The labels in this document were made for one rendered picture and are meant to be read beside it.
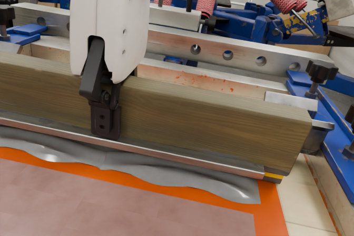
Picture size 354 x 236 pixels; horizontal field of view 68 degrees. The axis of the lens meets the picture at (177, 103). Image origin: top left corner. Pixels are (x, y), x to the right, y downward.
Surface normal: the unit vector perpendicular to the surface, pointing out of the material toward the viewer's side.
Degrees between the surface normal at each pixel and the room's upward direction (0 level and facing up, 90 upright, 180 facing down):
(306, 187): 0
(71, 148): 32
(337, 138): 0
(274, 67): 90
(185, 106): 93
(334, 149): 0
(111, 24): 84
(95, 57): 53
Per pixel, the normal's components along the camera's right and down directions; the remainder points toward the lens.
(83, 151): -0.04, -0.51
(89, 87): -0.04, -0.16
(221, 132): -0.16, 0.50
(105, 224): 0.14, -0.87
